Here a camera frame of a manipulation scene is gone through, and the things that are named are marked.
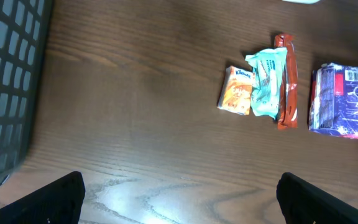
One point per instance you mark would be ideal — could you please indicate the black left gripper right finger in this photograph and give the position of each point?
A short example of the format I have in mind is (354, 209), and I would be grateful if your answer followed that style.
(304, 203)

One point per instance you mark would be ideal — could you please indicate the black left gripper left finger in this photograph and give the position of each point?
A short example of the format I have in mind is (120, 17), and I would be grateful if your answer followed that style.
(57, 202)

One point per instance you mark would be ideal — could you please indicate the red snack bar wrapper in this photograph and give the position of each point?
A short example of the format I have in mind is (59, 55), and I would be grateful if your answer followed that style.
(288, 111)

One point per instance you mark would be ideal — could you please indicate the red purple pad packet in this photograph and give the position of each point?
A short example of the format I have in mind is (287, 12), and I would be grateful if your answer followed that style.
(334, 101)

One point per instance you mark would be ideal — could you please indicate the orange Kleenex tissue pack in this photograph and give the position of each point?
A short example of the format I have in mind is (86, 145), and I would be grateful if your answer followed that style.
(236, 91)

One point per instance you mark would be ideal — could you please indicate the grey plastic mesh basket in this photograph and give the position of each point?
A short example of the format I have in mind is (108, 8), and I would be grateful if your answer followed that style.
(24, 26)

